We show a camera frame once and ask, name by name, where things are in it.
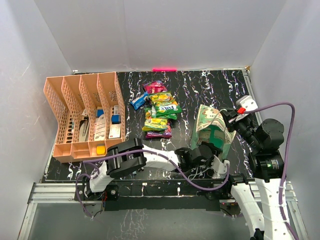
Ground blue chocolate snack packet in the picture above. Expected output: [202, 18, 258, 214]
[130, 91, 149, 110]

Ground blue box in organizer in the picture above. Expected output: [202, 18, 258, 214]
[111, 114, 121, 124]

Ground purple Fox's candy packet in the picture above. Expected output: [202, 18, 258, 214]
[143, 80, 167, 95]

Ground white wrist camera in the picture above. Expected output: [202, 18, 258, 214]
[211, 155, 230, 177]
[228, 95, 258, 123]

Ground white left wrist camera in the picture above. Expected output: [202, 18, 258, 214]
[211, 155, 230, 177]

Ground pink tape strip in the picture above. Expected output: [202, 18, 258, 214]
[152, 67, 177, 72]

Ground white papers in organizer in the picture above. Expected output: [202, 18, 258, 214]
[79, 105, 122, 142]

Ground yellow item in organizer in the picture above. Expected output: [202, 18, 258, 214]
[96, 145, 106, 156]

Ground purple berries candy packet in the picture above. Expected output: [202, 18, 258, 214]
[145, 123, 172, 139]

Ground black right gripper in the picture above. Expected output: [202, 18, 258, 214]
[218, 106, 262, 150]

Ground green illustrated paper gift bag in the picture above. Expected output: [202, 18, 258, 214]
[188, 104, 237, 181]

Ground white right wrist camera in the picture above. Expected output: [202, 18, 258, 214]
[228, 95, 258, 123]

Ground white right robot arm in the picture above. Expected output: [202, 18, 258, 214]
[222, 107, 299, 240]

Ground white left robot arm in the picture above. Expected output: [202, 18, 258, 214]
[84, 138, 222, 200]

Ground orange plastic desk organizer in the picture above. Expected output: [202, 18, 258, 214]
[43, 72, 126, 163]

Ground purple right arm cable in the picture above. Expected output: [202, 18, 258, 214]
[243, 101, 301, 240]

